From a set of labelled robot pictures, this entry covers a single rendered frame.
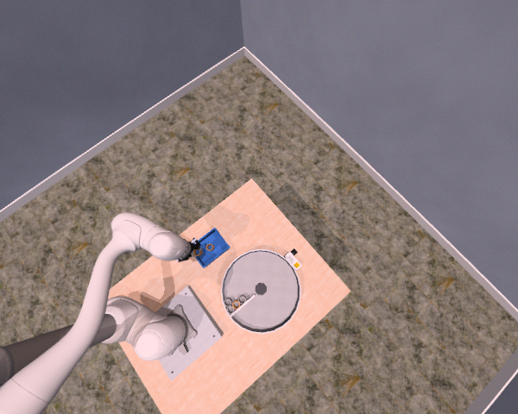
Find blue shallow tray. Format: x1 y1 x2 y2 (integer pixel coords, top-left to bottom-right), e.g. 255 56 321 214
195 228 231 268

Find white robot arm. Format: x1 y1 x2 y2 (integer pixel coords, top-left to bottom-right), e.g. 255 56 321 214
0 212 197 414

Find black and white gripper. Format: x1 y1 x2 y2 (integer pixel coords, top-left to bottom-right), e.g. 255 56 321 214
177 237 202 263

